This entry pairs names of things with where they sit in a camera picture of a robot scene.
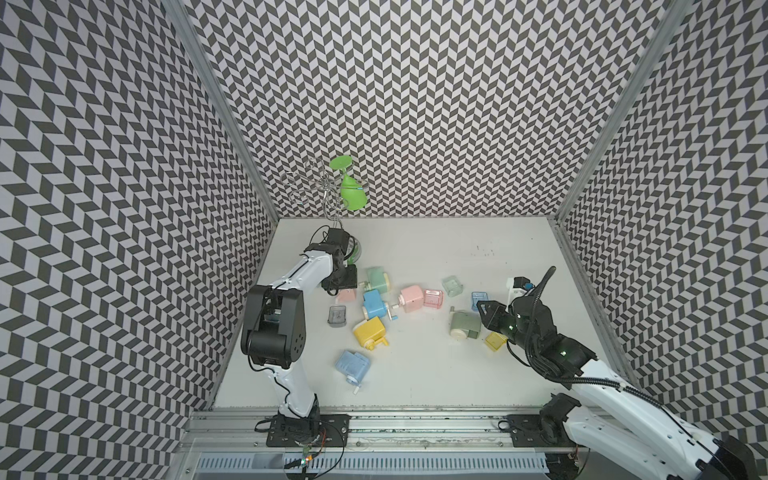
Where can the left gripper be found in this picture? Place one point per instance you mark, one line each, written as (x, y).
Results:
(351, 279)

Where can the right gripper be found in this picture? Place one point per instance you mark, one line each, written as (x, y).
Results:
(495, 309)

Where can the pink transparent tray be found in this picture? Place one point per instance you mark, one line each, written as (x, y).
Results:
(433, 298)

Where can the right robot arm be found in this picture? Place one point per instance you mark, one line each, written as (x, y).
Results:
(600, 410)

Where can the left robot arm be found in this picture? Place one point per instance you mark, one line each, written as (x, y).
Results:
(274, 333)

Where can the mint green pencil sharpener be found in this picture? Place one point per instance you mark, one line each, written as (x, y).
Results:
(377, 279)

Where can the yellow transparent tray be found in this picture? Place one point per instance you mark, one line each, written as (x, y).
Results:
(495, 341)

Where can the grey transparent tray left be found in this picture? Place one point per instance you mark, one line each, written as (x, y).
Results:
(337, 316)

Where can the blue transparent tray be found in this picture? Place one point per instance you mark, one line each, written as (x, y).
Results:
(476, 297)

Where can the yellow pencil sharpener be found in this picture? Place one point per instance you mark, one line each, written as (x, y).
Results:
(371, 333)

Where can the light blue pencil sharpener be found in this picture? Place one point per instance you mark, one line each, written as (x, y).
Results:
(354, 367)

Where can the green snack packet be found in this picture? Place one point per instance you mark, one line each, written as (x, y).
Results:
(354, 252)

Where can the green plastic cup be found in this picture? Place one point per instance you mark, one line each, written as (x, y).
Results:
(351, 191)

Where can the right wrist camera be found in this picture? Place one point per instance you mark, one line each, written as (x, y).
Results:
(518, 287)

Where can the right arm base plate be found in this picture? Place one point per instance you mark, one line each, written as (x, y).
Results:
(528, 430)

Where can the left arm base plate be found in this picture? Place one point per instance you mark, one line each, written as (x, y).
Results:
(330, 429)

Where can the aluminium front rail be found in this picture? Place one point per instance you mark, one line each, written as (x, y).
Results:
(376, 429)

